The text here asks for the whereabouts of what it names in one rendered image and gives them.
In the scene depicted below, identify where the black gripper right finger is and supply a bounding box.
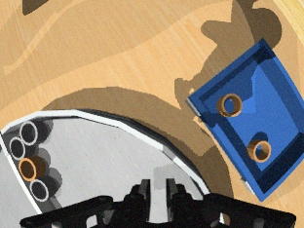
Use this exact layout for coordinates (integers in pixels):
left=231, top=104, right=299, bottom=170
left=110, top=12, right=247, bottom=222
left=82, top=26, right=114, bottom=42
left=166, top=178, right=296, bottom=228

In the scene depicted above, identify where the blue crate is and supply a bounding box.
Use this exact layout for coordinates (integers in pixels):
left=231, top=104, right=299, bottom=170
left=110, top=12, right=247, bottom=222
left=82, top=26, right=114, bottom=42
left=184, top=38, right=304, bottom=203

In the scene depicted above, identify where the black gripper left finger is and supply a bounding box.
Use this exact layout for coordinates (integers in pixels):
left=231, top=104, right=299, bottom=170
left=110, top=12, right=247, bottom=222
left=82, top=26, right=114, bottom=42
left=19, top=179, right=151, bottom=228

